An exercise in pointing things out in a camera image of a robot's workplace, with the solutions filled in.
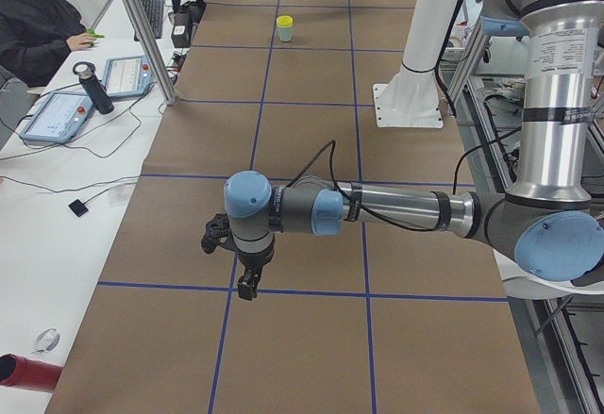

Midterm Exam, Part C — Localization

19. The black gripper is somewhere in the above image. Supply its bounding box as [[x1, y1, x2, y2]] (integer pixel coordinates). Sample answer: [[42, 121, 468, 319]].
[[237, 247, 274, 300]]

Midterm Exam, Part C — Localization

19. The yellow plastic cup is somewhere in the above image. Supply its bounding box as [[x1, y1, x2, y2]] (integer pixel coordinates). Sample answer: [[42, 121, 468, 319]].
[[276, 15, 294, 29]]

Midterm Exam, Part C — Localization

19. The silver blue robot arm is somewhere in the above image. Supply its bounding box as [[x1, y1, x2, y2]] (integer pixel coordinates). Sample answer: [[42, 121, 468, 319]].
[[202, 0, 603, 300]]

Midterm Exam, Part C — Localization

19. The light green plastic cup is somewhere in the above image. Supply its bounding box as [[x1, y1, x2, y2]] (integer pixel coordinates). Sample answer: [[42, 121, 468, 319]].
[[277, 26, 294, 42]]

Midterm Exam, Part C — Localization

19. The person's hand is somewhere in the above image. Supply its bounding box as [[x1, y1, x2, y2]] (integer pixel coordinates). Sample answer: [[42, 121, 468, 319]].
[[66, 33, 97, 52]]

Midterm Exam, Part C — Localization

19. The small black square device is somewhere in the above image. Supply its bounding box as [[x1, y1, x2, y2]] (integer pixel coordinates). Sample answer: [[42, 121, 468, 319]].
[[68, 199, 89, 217]]

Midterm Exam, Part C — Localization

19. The brown paper table cover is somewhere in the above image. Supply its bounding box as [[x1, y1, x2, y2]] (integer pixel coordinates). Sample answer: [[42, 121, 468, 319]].
[[48, 0, 539, 413]]

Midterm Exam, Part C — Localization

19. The clear round lid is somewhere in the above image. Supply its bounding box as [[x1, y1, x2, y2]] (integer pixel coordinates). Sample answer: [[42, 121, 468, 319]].
[[32, 328, 60, 355]]

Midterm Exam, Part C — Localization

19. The red cylinder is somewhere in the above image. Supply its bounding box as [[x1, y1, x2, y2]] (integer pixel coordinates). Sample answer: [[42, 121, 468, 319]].
[[1, 354, 63, 393]]

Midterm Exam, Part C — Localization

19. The far blue teach pendant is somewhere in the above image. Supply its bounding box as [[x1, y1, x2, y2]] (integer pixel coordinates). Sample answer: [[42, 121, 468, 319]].
[[103, 55, 154, 99]]

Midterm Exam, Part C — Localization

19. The blue teach pendant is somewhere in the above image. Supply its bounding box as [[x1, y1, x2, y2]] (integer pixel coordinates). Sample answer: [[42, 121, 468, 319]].
[[103, 55, 154, 99], [20, 92, 93, 144]]

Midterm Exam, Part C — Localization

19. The near blue teach pendant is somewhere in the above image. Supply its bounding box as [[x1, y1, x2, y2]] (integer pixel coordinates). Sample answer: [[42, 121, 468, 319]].
[[20, 92, 93, 144]]

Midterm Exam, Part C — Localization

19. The black water bottle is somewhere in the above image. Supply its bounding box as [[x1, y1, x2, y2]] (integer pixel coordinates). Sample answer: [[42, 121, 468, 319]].
[[72, 61, 114, 114]]

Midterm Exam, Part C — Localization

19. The black box with label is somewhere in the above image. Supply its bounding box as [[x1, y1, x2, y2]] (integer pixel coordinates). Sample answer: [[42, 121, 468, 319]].
[[171, 5, 199, 48]]

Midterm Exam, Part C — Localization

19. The black keyboard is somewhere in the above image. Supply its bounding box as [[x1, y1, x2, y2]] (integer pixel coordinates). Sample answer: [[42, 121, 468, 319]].
[[141, 0, 164, 39]]

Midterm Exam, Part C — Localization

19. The green plastic clip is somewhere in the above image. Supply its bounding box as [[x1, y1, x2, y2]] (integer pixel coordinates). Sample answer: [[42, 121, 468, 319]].
[[87, 28, 105, 39]]

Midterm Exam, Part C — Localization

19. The person in black jacket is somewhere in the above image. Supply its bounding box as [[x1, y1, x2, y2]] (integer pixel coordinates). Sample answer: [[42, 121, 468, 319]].
[[1, 0, 87, 88]]

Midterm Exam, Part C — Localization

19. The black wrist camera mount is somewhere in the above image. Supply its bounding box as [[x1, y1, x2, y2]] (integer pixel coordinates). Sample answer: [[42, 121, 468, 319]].
[[200, 213, 238, 255]]

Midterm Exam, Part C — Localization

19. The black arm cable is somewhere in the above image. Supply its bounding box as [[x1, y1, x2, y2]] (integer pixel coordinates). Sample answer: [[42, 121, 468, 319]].
[[287, 139, 445, 233]]

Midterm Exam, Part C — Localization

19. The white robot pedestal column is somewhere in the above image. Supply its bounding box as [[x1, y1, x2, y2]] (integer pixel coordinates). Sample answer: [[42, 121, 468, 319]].
[[373, 0, 459, 129]]

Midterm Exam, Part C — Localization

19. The aluminium frame post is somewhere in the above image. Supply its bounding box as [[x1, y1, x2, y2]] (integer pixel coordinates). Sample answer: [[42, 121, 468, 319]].
[[122, 0, 176, 107]]

